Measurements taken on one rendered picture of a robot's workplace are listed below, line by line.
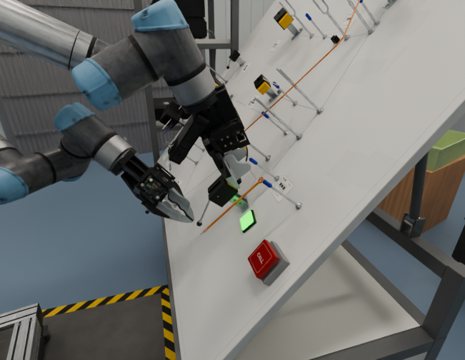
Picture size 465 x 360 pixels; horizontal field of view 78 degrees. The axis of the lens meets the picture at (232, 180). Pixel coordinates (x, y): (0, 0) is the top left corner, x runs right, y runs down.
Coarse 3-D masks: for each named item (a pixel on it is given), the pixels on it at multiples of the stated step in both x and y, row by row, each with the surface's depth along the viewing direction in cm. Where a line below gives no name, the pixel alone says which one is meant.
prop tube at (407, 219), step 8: (424, 160) 63; (416, 168) 65; (424, 168) 64; (416, 176) 66; (424, 176) 65; (416, 184) 66; (416, 192) 67; (416, 200) 68; (416, 208) 69; (408, 216) 72; (416, 216) 70; (408, 224) 73
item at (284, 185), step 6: (282, 180) 61; (288, 180) 60; (276, 186) 62; (282, 186) 60; (288, 186) 59; (276, 192) 61; (282, 192) 59; (288, 192) 58; (276, 198) 60; (282, 198) 58
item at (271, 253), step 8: (264, 240) 51; (256, 248) 51; (264, 248) 50; (272, 248) 50; (256, 256) 50; (264, 256) 49; (272, 256) 47; (256, 264) 49; (264, 264) 48; (272, 264) 48; (256, 272) 48; (264, 272) 48
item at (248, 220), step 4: (248, 212) 63; (252, 212) 63; (244, 216) 64; (248, 216) 62; (252, 216) 62; (240, 220) 64; (244, 220) 63; (248, 220) 62; (252, 220) 61; (244, 224) 62; (248, 224) 61; (252, 224) 61; (244, 228) 62; (248, 228) 61; (244, 232) 62
